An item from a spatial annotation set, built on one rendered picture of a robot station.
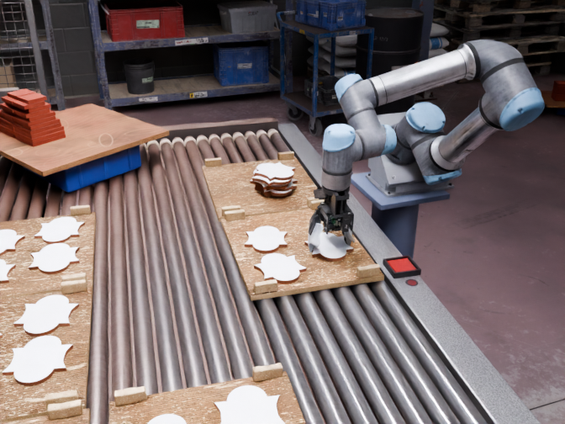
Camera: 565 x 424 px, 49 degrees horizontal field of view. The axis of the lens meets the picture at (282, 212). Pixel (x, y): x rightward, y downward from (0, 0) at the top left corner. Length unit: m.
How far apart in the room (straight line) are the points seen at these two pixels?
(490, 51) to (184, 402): 1.12
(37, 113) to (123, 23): 3.64
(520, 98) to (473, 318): 1.66
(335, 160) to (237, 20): 4.60
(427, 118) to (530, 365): 1.34
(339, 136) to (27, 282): 0.86
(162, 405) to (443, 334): 0.64
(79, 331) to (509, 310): 2.27
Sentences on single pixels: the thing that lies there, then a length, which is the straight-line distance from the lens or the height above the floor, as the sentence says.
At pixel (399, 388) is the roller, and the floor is 0.92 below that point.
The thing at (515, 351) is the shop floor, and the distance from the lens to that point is 2.98.
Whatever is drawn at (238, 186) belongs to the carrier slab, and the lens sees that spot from 2.06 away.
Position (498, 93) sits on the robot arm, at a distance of 1.67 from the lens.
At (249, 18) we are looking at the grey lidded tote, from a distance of 6.07.
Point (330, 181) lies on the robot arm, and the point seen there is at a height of 1.17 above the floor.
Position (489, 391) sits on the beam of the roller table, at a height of 0.91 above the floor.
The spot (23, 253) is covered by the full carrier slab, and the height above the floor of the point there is 0.94.
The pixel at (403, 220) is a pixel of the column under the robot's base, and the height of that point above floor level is 0.76.
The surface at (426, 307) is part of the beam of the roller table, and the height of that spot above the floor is 0.91.
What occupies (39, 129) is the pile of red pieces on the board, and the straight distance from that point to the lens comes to 2.25.
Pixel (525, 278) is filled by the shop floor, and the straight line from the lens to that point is 3.51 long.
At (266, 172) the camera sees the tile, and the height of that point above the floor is 1.02.
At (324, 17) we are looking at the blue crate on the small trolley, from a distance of 5.07.
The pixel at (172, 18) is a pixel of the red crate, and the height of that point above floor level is 0.81.
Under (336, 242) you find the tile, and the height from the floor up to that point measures 0.95.
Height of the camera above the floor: 1.80
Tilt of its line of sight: 27 degrees down
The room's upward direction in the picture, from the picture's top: straight up
